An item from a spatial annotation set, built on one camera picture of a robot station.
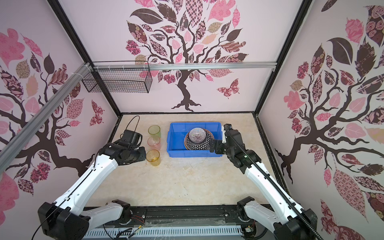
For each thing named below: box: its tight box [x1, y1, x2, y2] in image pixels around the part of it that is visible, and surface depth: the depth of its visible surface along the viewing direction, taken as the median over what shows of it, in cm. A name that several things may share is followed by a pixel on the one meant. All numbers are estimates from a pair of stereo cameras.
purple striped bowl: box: [188, 127, 206, 144], surface depth 97 cm
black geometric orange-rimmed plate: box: [184, 128, 215, 151], surface depth 99 cm
